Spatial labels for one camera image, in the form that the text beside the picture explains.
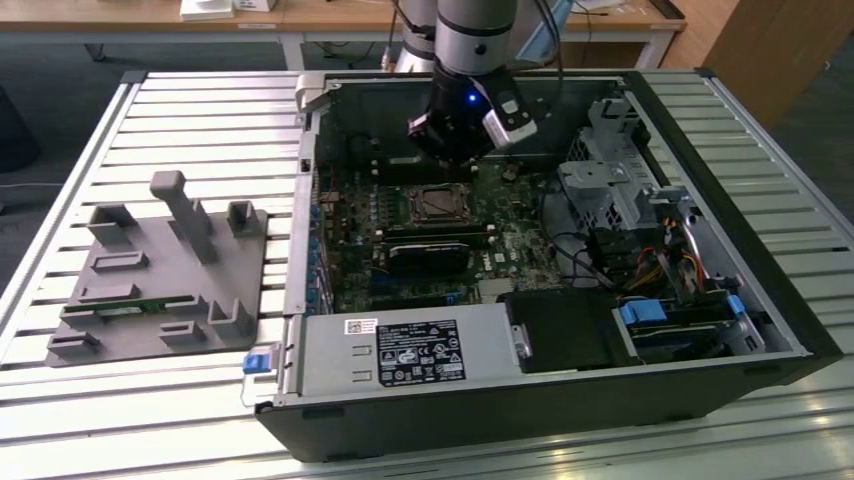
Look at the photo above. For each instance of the silver square CPU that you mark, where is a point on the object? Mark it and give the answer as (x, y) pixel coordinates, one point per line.
(442, 204)

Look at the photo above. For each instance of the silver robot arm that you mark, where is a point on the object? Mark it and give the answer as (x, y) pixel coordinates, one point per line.
(474, 30)

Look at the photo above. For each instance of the CPU socket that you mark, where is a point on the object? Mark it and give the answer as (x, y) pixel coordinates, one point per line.
(414, 217)

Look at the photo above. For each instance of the pale blue teach pendant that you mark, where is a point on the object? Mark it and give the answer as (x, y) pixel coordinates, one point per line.
(544, 45)

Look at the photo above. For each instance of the green motherboard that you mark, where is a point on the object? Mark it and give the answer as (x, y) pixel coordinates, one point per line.
(521, 240)

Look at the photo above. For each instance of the grey metal disk bay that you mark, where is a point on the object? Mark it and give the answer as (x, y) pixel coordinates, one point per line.
(601, 190)

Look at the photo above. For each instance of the graphics card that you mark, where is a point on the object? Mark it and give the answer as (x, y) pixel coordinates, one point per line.
(428, 260)

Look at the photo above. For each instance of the silver chipset heatsink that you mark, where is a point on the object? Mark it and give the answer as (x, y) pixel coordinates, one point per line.
(496, 290)

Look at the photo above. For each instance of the white box with print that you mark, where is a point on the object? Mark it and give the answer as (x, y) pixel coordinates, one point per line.
(257, 5)

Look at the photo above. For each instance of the white barcode sticker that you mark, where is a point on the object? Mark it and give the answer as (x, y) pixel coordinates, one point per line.
(361, 326)

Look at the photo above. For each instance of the black plastic shroud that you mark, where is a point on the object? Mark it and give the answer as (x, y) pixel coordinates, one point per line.
(568, 330)

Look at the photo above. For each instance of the plain white box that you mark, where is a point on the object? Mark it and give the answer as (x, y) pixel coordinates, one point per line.
(208, 9)

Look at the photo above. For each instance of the black power supply label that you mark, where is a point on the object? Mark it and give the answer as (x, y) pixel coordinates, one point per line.
(422, 355)

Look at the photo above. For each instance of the hard disk in blue carrier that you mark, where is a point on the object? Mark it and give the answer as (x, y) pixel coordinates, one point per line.
(641, 312)

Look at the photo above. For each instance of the silver power supply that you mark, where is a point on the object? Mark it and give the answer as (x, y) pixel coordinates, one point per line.
(334, 360)

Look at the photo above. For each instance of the wooden cabinet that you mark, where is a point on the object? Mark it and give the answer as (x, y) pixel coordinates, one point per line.
(788, 50)

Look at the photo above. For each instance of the blue case latch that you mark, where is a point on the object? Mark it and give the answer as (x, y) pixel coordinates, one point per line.
(260, 364)

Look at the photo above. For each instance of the blue disk bay latch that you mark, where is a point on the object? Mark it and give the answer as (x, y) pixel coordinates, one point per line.
(736, 306)

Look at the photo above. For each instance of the green RAM stick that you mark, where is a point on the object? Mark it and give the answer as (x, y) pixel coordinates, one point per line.
(154, 304)

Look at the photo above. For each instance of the grey parts rack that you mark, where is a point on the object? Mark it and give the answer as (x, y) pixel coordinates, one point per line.
(154, 310)

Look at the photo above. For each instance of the wooden desk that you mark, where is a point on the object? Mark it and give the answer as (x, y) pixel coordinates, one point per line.
(101, 12)

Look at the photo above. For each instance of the black open PC case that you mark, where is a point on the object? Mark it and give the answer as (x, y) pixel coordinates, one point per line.
(468, 425)

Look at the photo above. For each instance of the white silver wrist camera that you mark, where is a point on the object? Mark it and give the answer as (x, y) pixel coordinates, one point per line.
(511, 122)

